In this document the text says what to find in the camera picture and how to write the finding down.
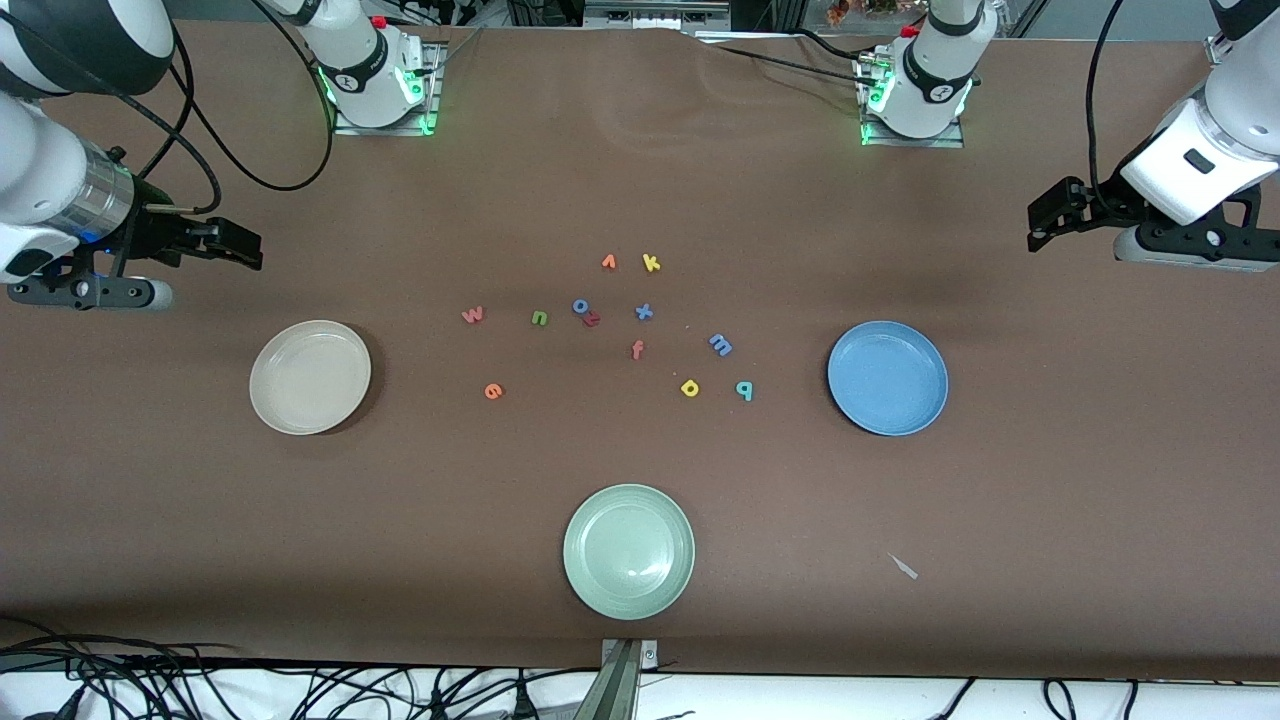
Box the beige brown plate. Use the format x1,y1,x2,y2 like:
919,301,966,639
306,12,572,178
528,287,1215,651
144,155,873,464
249,319,373,437

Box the blue plate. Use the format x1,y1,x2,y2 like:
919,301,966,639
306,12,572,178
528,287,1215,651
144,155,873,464
827,320,950,437

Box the orange brown background object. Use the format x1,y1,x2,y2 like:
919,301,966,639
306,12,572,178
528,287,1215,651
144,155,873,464
825,0,926,26

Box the brown table cover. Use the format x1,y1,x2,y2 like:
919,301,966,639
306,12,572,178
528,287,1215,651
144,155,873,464
0,18,1280,683

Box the grey metal background device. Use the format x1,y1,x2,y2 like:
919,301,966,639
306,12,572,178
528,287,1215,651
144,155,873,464
583,0,731,31

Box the pale green plate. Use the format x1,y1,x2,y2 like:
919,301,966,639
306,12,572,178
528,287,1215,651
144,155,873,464
562,483,697,622

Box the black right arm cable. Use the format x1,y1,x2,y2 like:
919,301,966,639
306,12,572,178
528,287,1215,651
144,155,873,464
0,0,334,213

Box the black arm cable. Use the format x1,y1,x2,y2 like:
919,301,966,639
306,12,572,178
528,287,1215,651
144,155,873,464
1088,0,1129,216
0,0,334,213

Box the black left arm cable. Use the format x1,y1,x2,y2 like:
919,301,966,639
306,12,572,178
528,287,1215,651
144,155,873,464
1088,0,1129,216

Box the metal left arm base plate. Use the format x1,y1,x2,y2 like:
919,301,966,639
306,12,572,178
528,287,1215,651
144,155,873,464
858,55,967,149

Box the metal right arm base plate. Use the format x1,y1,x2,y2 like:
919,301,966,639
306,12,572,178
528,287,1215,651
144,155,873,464
333,40,443,138

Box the black base power cable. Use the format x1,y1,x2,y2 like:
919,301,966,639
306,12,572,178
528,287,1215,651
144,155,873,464
690,28,881,86

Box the tangled black cables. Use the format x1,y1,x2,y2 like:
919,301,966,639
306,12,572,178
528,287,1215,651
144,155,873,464
0,612,601,720

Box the grey metal bracket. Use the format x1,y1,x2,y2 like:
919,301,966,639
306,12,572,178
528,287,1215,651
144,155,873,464
575,638,659,720

